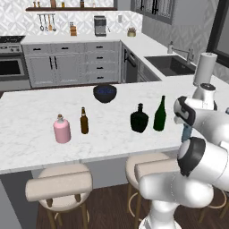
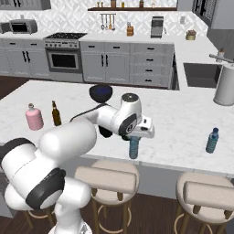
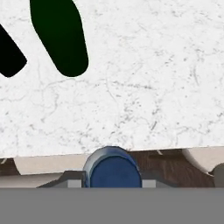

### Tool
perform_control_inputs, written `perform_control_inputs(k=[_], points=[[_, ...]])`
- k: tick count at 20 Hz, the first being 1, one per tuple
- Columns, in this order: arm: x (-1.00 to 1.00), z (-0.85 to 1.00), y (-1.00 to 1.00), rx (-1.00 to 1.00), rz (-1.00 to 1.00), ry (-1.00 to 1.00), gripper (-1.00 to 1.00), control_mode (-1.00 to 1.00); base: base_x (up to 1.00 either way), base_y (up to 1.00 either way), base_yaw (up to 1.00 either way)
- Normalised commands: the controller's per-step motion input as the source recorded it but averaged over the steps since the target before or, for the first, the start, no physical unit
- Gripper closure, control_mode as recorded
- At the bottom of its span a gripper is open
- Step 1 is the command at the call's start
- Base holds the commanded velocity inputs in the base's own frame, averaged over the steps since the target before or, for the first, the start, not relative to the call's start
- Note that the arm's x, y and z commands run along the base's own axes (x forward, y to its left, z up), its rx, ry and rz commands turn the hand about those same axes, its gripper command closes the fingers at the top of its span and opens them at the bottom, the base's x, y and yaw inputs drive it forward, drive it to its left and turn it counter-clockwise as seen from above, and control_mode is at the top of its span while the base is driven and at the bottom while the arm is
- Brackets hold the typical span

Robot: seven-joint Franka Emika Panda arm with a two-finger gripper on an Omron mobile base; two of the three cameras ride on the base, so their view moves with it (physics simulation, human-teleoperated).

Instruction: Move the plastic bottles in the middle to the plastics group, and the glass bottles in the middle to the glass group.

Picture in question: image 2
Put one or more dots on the small pale shaker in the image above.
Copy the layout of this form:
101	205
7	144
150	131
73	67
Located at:
101	4
98	4

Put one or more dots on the grey coffee machine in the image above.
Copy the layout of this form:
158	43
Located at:
157	27

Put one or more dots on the beige bar stool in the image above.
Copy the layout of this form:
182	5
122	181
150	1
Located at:
207	195
41	215
106	179

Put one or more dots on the steel oven with hob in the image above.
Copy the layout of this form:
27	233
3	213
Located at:
64	58

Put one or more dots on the pink plastic bottle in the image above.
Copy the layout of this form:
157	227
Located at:
34	119

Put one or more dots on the grey toaster oven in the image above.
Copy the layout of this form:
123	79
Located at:
23	26

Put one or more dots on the rail with hanging tools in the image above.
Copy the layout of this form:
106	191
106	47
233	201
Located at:
108	22

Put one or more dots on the wooden knife block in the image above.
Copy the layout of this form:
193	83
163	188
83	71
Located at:
130	29

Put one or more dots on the white wall socket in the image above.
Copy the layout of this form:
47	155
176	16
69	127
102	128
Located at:
182	20

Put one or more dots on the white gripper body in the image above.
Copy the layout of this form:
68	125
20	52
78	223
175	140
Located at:
145	133

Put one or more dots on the brown jar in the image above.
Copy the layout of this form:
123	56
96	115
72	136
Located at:
113	3

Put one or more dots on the yellow bowl with food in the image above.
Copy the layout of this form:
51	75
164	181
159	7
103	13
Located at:
191	35

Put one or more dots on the brown wall shelf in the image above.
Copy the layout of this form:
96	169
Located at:
131	9

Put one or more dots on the brown glass bottle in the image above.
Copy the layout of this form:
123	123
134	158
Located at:
56	117

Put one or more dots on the grey cupboard and drawer run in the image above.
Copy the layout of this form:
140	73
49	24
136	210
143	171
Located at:
128	64

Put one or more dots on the dark sink basin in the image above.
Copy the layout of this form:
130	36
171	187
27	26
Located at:
201	74

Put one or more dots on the small soap dispenser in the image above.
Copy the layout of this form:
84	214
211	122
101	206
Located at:
220	52

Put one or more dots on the grey wall cupboard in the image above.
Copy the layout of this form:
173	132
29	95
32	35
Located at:
24	4
216	12

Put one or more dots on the grey tap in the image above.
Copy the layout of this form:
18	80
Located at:
221	58

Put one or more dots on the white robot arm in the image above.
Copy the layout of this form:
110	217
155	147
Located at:
64	143

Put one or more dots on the small yellow jar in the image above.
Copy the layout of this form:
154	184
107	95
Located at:
122	4

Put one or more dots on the small brown bottle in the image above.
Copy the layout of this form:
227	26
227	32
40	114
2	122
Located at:
141	3

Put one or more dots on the small white cup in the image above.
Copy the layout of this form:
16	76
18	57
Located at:
153	5

